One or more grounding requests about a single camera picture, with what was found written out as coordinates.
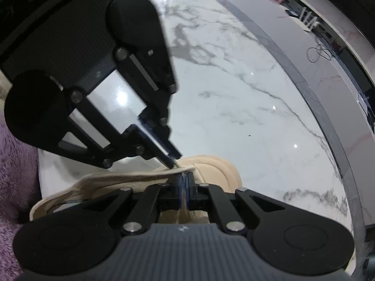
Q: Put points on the black television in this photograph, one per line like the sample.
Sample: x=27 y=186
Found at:
x=351 y=5

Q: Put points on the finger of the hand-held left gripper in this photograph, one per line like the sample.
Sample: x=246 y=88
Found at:
x=146 y=144
x=164 y=134

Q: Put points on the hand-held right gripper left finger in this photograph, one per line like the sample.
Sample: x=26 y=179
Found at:
x=178 y=191

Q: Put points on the white router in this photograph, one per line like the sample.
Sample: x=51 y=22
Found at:
x=310 y=25

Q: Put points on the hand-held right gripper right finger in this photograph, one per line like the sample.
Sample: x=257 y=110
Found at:
x=188 y=191

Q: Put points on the beige platform shoe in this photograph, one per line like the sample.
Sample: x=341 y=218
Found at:
x=216 y=172

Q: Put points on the purple fleece clothing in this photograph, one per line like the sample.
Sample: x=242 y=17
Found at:
x=14 y=196

